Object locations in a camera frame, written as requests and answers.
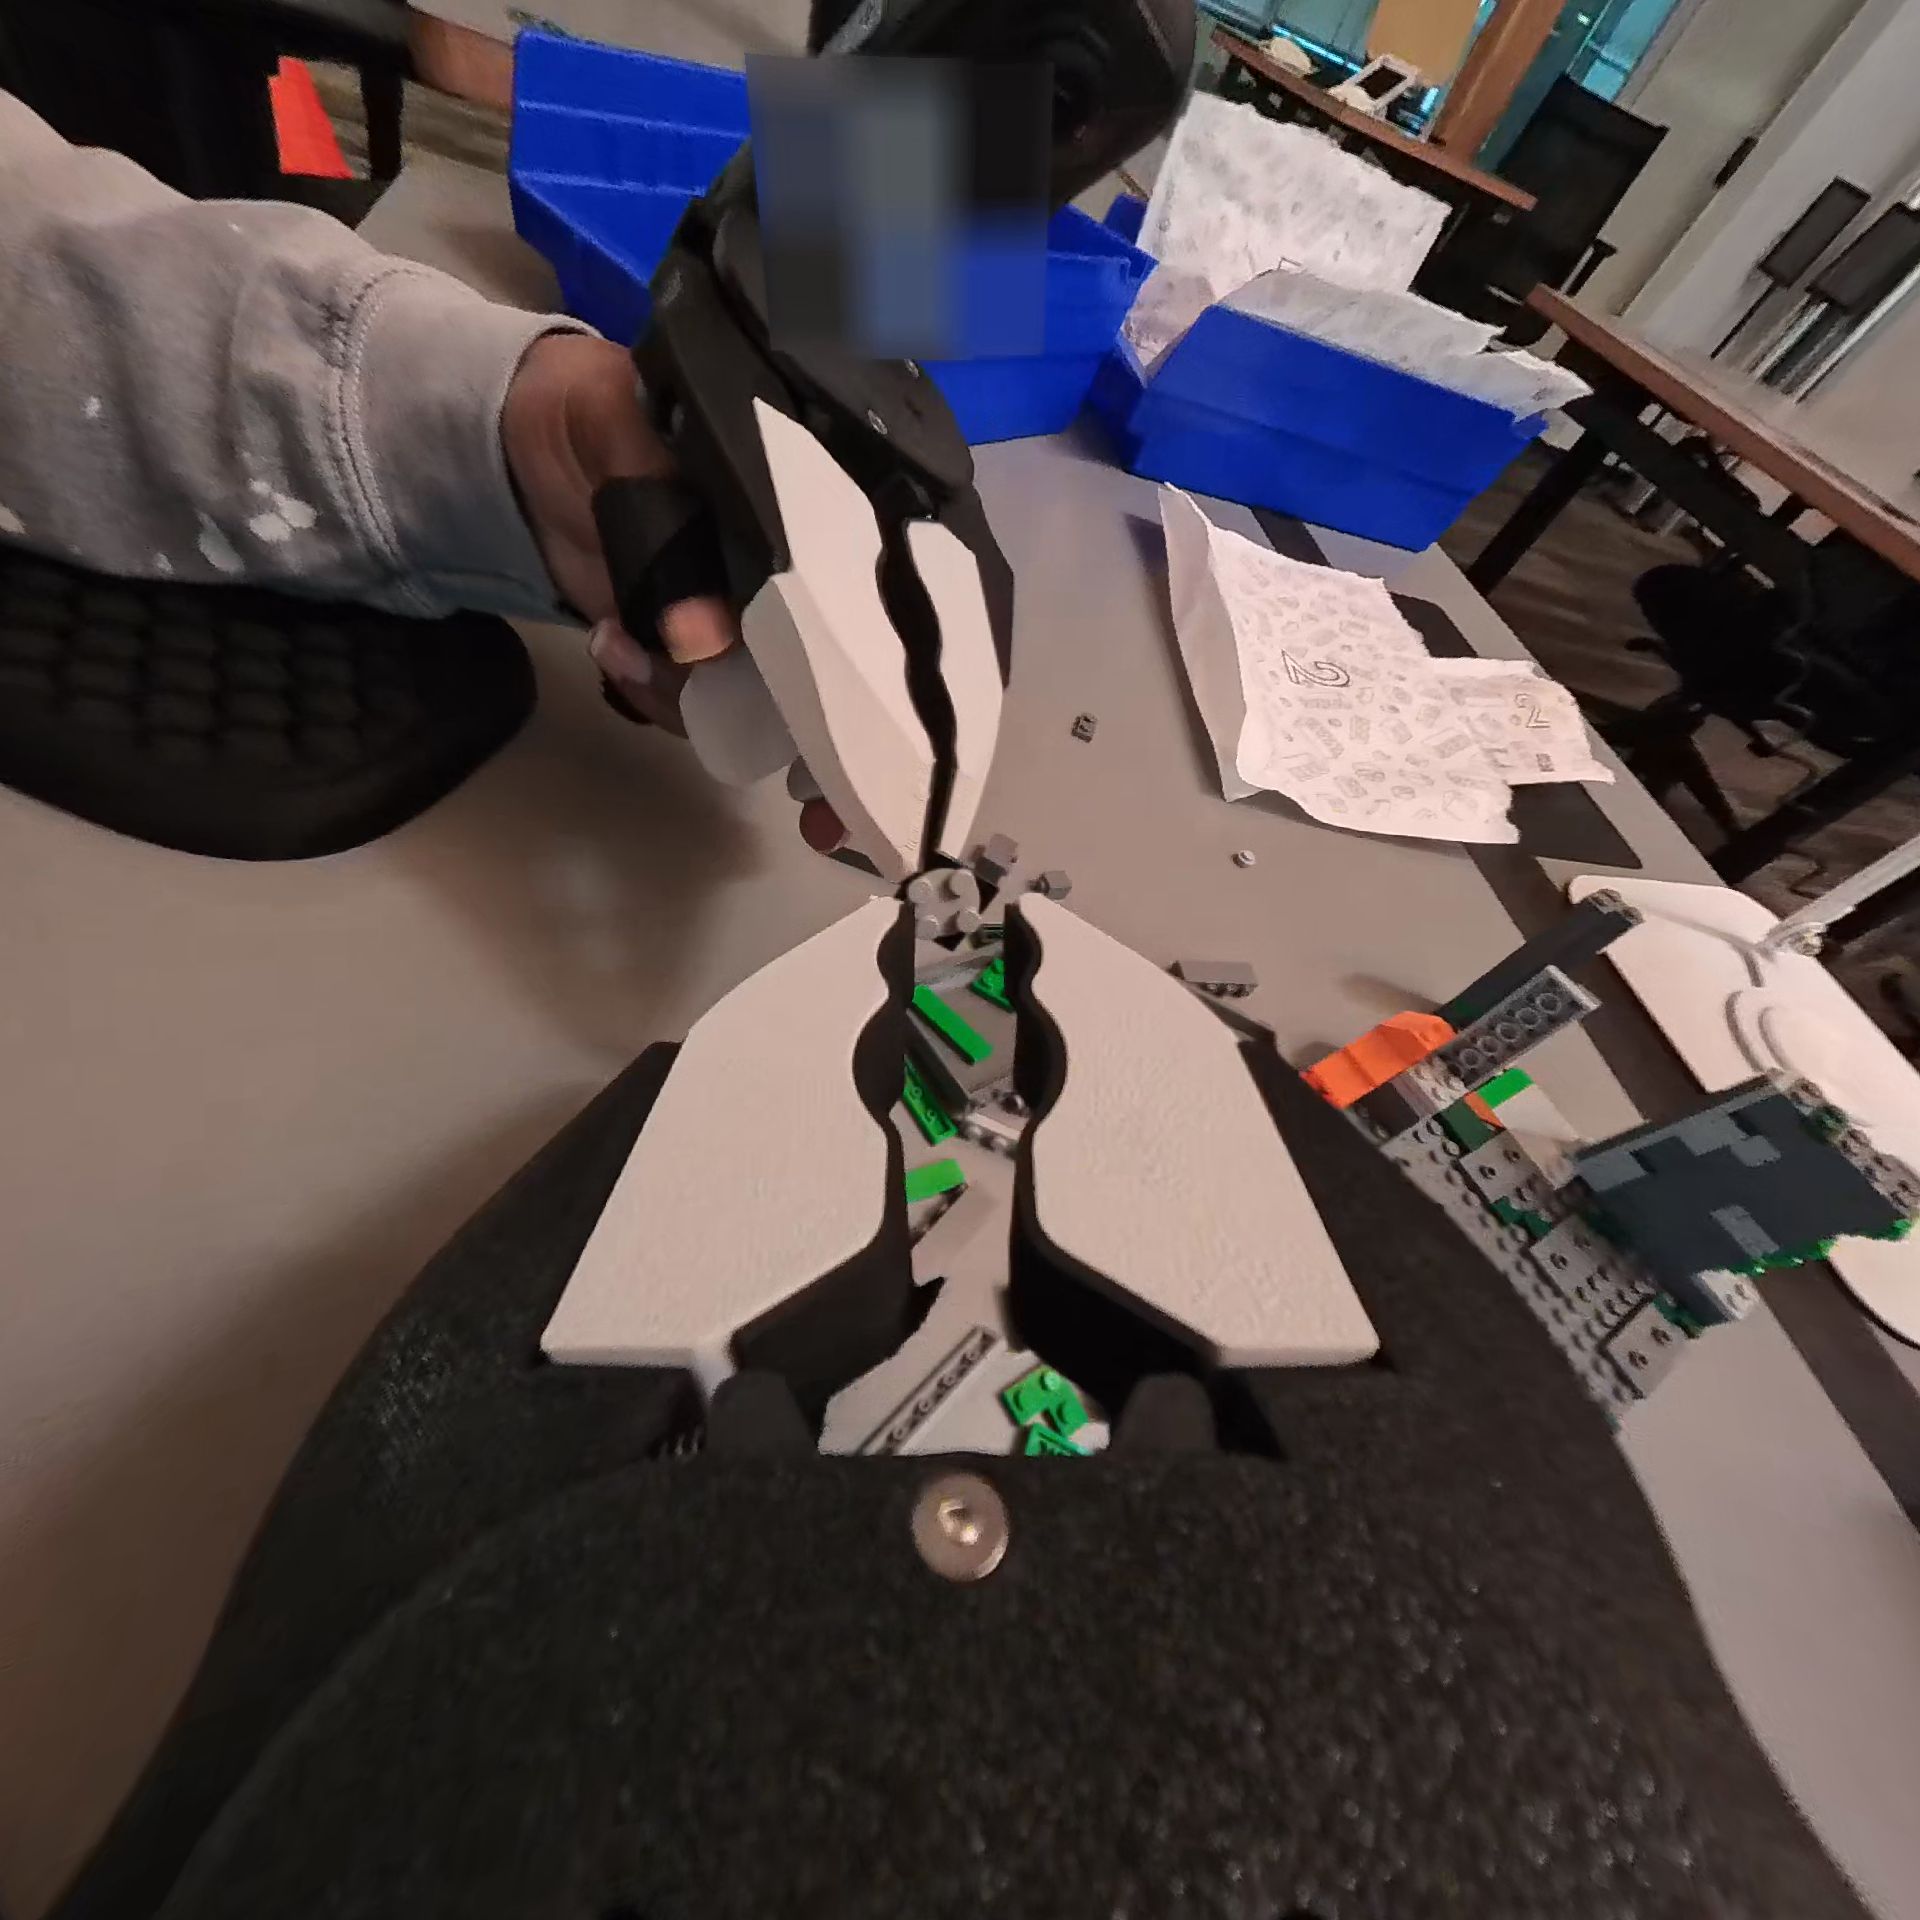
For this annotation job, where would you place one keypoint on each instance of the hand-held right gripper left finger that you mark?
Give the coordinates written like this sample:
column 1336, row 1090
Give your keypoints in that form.
column 721, row 1200

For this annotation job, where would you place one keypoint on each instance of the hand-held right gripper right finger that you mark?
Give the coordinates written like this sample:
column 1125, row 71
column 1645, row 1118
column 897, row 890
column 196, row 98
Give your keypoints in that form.
column 1201, row 1200

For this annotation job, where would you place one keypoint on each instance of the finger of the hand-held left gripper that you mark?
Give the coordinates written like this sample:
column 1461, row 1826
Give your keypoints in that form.
column 826, row 601
column 968, row 631

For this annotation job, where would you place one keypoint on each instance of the small grey studded lego piece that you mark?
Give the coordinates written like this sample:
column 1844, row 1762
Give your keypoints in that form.
column 956, row 893

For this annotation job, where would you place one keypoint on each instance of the person's left forearm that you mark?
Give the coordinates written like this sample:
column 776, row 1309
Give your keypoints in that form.
column 240, row 361

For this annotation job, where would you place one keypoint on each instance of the green lego plate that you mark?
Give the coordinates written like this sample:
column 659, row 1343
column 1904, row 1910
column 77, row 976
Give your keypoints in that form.
column 952, row 1021
column 938, row 1177

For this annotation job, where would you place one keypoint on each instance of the grey lego brick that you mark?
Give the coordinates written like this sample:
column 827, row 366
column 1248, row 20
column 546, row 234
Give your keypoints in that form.
column 1217, row 978

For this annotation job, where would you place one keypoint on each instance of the orange lego slope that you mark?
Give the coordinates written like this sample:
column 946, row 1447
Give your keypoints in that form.
column 1375, row 1056

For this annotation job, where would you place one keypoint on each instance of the small green lego piece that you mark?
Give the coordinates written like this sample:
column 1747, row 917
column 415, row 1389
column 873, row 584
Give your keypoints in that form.
column 1044, row 1405

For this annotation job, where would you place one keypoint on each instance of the light grey holed lego plate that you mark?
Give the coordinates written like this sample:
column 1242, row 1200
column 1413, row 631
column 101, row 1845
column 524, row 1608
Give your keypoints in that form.
column 931, row 1382

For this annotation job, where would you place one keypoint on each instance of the grey lego baseplate build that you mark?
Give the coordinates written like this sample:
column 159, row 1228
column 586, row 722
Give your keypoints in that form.
column 1531, row 1247
column 1739, row 1170

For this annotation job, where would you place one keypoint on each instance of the dark blue-grey lego bar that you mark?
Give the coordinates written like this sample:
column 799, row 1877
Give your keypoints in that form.
column 1546, row 967

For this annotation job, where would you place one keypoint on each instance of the person's left hand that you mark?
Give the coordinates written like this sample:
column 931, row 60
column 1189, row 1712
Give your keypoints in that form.
column 571, row 450

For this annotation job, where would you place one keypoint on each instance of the blue storage bin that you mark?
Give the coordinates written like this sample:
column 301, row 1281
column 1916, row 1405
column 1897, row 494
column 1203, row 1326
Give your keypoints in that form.
column 616, row 181
column 1322, row 436

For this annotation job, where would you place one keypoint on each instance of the white printed paper bag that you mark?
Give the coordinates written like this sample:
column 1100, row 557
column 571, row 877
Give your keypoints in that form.
column 1531, row 721
column 1322, row 674

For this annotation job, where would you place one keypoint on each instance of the orange traffic cone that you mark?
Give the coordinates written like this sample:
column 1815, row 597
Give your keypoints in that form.
column 308, row 122

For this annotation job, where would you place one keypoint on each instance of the black jacket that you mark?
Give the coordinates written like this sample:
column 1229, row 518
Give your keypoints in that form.
column 122, row 76

